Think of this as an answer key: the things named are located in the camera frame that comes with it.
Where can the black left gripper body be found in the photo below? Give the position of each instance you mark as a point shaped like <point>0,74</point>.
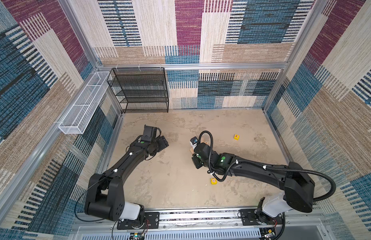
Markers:
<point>161,143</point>

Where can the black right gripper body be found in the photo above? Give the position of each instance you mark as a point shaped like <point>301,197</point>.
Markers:
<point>198,162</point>

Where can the yellow target cube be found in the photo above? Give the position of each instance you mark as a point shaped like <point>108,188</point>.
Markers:
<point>213,181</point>

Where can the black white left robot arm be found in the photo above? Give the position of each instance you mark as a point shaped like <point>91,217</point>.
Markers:
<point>105,195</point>

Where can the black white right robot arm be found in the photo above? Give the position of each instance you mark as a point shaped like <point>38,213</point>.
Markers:
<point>296,187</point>

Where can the black wire mesh shelf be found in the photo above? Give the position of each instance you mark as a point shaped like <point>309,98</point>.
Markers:
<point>140,90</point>

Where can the aluminium mounting rail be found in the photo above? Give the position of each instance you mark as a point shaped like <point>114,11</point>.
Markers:
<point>229,223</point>

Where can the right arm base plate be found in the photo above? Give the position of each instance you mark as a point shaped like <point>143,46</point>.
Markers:
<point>250,217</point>

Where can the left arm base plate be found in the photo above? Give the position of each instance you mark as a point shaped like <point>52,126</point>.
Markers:
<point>149,220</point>

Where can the white wire mesh basket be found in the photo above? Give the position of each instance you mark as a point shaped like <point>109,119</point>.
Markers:
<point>79,115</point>

